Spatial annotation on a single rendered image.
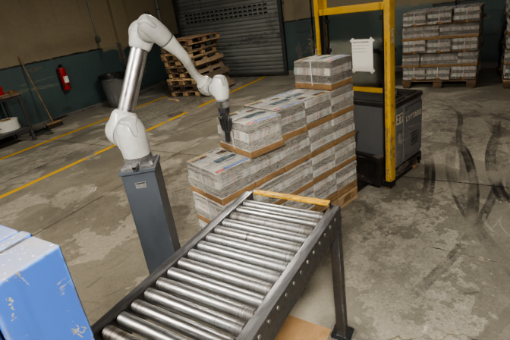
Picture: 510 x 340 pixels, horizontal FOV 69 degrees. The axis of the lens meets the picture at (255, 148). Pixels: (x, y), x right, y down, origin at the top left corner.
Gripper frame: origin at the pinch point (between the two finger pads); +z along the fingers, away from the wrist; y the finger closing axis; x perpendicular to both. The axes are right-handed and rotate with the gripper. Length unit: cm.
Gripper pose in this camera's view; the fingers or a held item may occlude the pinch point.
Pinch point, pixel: (227, 136)
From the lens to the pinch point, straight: 254.0
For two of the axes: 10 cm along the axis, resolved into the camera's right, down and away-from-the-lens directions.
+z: 1.1, 9.4, 3.3
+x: -7.4, 2.9, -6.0
